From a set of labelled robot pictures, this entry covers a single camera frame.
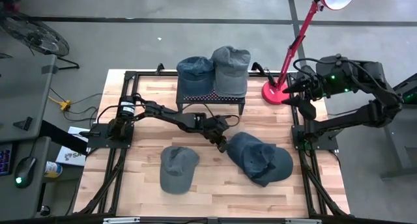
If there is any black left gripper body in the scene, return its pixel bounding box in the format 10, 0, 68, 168
195, 115, 231, 145

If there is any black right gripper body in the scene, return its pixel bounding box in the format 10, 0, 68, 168
301, 70, 327, 102

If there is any navy blue baseball cap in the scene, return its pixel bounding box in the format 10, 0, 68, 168
227, 132, 278, 180
176, 56, 216, 97

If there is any grey baseball cap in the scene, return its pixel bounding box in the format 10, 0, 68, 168
210, 45, 252, 98
159, 145, 201, 195

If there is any slate blue baseball cap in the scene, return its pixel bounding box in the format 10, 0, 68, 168
247, 147, 295, 188

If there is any red desk lamp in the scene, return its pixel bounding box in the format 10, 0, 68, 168
261, 0, 358, 106

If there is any black perforated metal rack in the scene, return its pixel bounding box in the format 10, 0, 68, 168
175, 89, 246, 116

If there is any grey side stand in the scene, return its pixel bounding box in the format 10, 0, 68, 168
380, 73, 417, 181

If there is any white printed box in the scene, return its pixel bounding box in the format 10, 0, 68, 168
55, 126, 91, 167

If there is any yellow power plug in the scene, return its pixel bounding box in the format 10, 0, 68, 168
48, 95, 73, 112

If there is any white and yellow can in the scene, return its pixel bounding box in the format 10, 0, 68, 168
44, 160, 64, 179

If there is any black mouse with green light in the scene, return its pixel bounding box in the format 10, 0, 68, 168
13, 156, 38, 189

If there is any grey desk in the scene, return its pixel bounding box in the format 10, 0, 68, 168
0, 53, 59, 220

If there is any black floor fan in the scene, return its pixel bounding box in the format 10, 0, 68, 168
0, 11, 81, 71

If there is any backlit keyboard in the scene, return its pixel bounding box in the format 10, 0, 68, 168
0, 142, 14, 177

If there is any dark red object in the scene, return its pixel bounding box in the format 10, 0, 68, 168
0, 0, 21, 13

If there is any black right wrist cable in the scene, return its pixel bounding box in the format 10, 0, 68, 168
292, 57, 327, 77

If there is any black aluminium table frame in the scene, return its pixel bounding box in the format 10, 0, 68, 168
74, 69, 351, 218

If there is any silver frame bracket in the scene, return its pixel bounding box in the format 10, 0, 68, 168
285, 218, 323, 224
102, 217, 141, 224

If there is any small black desk bracket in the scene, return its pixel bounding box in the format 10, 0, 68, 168
12, 116, 34, 132

